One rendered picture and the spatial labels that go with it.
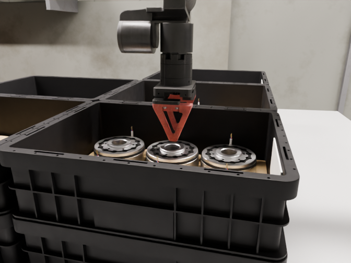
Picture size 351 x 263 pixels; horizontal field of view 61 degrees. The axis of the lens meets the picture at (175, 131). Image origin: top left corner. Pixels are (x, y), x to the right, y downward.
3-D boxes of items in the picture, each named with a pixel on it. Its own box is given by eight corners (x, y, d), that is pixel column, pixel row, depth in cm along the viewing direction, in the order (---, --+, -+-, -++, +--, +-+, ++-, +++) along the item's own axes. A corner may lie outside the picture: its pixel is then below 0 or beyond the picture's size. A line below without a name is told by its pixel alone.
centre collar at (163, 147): (186, 145, 60) (186, 142, 60) (183, 155, 56) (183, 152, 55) (162, 144, 61) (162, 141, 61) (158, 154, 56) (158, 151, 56)
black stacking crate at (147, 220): (271, 165, 63) (277, 114, 59) (287, 270, 36) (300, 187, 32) (100, 148, 72) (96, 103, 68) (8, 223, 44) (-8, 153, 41)
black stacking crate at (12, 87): (141, 115, 99) (139, 81, 96) (100, 148, 72) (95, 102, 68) (38, 108, 108) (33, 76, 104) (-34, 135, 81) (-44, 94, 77)
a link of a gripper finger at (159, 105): (152, 144, 52) (151, 92, 49) (159, 131, 59) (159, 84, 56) (190, 146, 51) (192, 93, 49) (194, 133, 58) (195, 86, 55)
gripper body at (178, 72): (152, 98, 50) (152, 54, 48) (163, 88, 60) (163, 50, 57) (191, 100, 49) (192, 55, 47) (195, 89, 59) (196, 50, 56)
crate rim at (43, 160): (277, 122, 60) (278, 110, 59) (299, 202, 32) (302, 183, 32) (96, 110, 69) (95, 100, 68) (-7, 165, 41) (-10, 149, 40)
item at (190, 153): (199, 143, 63) (199, 141, 62) (196, 164, 53) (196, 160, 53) (152, 141, 64) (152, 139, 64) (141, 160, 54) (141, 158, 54)
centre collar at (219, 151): (242, 151, 58) (242, 147, 57) (241, 160, 53) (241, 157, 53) (217, 148, 59) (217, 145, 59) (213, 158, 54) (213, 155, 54)
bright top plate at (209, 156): (255, 149, 60) (256, 146, 59) (255, 171, 50) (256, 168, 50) (206, 144, 62) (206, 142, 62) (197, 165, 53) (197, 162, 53)
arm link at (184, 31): (191, 15, 47) (195, 17, 52) (149, 15, 48) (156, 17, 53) (190, 60, 49) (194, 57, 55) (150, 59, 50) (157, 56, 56)
